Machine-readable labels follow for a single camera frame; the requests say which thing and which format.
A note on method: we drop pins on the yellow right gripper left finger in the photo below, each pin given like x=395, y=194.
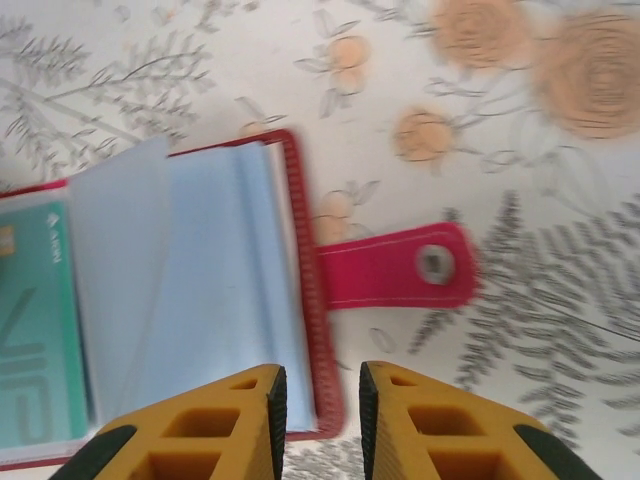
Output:
x=252, y=430

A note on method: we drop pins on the green credit card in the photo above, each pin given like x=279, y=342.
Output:
x=45, y=300

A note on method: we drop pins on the red card holder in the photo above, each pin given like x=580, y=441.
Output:
x=400, y=270

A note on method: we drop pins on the floral table mat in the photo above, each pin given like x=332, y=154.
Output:
x=150, y=50

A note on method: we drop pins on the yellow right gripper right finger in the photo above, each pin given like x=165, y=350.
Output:
x=387, y=425

